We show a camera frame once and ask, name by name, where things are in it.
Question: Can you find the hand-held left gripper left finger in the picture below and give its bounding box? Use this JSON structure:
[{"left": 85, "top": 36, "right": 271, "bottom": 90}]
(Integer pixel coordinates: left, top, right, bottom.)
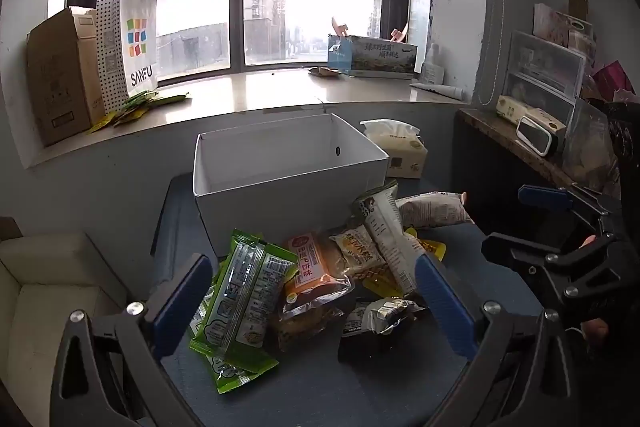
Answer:
[{"left": 50, "top": 252, "right": 216, "bottom": 427}]

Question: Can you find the beige orange snack packet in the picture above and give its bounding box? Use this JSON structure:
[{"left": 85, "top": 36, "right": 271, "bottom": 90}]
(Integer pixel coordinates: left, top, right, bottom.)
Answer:
[{"left": 330, "top": 224, "right": 388, "bottom": 280}]

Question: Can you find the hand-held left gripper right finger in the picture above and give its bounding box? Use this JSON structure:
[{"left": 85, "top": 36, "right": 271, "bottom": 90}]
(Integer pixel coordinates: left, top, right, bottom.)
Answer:
[{"left": 414, "top": 252, "right": 583, "bottom": 427}]

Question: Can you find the white bag with coloured squares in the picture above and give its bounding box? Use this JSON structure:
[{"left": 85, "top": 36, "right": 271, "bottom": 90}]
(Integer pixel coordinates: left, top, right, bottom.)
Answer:
[{"left": 119, "top": 0, "right": 163, "bottom": 98}]

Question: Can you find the beige tissue pack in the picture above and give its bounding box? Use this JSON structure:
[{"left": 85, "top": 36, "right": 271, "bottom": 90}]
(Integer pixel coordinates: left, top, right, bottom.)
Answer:
[{"left": 360, "top": 118, "right": 429, "bottom": 179}]

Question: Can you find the white cardboard box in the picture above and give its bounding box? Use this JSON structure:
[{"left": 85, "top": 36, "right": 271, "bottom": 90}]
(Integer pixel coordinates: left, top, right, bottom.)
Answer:
[{"left": 192, "top": 113, "right": 391, "bottom": 258}]

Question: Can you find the crumpled silver snack packet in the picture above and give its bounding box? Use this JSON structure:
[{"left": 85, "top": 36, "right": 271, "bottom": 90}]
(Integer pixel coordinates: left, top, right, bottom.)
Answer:
[{"left": 342, "top": 297, "right": 426, "bottom": 338}]

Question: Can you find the green snack packet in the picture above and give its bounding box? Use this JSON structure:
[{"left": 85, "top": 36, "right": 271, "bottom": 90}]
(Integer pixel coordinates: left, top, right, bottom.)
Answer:
[
  {"left": 189, "top": 228, "right": 299, "bottom": 375},
  {"left": 187, "top": 257, "right": 281, "bottom": 395}
]

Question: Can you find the small open cardboard box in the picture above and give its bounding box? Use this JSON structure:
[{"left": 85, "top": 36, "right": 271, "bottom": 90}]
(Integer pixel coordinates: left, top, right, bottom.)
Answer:
[{"left": 565, "top": 0, "right": 591, "bottom": 22}]

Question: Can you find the white bottle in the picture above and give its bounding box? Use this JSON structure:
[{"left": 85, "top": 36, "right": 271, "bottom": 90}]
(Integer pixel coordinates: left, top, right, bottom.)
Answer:
[{"left": 420, "top": 42, "right": 446, "bottom": 85}]

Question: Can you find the black snack packet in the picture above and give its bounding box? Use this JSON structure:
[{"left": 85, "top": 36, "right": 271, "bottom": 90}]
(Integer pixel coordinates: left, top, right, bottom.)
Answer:
[{"left": 337, "top": 307, "right": 441, "bottom": 365}]

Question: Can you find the clear plastic container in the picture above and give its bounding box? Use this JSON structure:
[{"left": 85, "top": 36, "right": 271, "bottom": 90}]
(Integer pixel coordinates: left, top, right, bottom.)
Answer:
[{"left": 562, "top": 97, "right": 621, "bottom": 195}]

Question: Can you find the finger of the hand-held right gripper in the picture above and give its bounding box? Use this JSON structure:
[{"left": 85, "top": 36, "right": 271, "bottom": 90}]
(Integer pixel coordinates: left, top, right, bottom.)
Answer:
[
  {"left": 518, "top": 184, "right": 618, "bottom": 233},
  {"left": 481, "top": 232, "right": 616, "bottom": 275}
]

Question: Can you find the person's right hand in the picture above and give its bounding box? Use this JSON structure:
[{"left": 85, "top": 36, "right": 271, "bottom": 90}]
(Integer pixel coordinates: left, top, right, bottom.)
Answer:
[{"left": 582, "top": 319, "right": 610, "bottom": 347}]

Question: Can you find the clear plastic drawer unit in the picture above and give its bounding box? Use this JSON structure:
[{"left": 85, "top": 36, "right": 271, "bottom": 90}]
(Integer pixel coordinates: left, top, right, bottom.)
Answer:
[{"left": 502, "top": 29, "right": 587, "bottom": 128}]

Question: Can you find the white tube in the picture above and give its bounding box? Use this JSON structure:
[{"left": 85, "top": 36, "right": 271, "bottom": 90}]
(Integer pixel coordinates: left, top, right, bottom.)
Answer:
[{"left": 410, "top": 81, "right": 472, "bottom": 102}]

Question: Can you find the dotted paper bag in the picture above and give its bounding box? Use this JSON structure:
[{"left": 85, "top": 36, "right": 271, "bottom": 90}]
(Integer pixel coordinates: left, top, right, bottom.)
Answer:
[{"left": 95, "top": 0, "right": 130, "bottom": 114}]

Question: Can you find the printed tissue box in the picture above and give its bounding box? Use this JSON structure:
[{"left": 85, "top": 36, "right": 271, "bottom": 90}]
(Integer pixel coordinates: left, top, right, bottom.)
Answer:
[{"left": 327, "top": 34, "right": 418, "bottom": 80}]

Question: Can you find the white pinkish snack packet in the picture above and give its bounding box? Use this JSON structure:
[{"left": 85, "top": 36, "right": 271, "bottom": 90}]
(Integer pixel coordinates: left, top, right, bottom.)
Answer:
[{"left": 395, "top": 191, "right": 473, "bottom": 229}]

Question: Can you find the yellow chip packet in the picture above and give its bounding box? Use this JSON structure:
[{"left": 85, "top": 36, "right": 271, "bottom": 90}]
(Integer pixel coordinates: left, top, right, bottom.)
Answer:
[{"left": 362, "top": 227, "right": 447, "bottom": 298}]

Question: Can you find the pink patterned box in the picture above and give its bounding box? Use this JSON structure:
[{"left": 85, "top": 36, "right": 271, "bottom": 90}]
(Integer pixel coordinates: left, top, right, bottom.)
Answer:
[{"left": 532, "top": 3, "right": 596, "bottom": 52}]

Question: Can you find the clear orange label pastry packet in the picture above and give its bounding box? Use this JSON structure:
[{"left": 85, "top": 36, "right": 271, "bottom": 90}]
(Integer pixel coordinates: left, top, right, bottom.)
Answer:
[{"left": 272, "top": 232, "right": 357, "bottom": 350}]

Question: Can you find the pile of green yellow sachets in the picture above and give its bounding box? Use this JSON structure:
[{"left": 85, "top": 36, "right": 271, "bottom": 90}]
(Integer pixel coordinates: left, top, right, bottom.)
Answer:
[{"left": 89, "top": 91, "right": 192, "bottom": 135}]

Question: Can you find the long white snack packet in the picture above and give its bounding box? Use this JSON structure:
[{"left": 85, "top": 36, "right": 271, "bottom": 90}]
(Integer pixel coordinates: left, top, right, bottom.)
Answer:
[{"left": 352, "top": 179, "right": 431, "bottom": 298}]

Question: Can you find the cream sofa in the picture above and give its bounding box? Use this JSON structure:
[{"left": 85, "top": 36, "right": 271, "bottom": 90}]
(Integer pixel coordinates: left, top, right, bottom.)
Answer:
[{"left": 0, "top": 232, "right": 136, "bottom": 427}]

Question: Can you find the white framed black device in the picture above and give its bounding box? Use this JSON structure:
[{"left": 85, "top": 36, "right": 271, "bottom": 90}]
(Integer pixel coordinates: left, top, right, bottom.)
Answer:
[{"left": 515, "top": 116, "right": 562, "bottom": 156}]

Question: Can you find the brown cardboard box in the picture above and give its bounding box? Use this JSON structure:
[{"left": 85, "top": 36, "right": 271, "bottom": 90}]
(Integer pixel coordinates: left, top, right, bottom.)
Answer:
[{"left": 26, "top": 6, "right": 108, "bottom": 148}]

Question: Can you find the beige green carton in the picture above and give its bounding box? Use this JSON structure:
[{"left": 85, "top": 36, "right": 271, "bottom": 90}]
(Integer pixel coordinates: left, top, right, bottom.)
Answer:
[{"left": 496, "top": 95, "right": 568, "bottom": 132}]

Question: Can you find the red gift box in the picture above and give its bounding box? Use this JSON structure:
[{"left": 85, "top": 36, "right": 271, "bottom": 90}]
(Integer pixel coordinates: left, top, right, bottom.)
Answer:
[{"left": 592, "top": 62, "right": 637, "bottom": 102}]

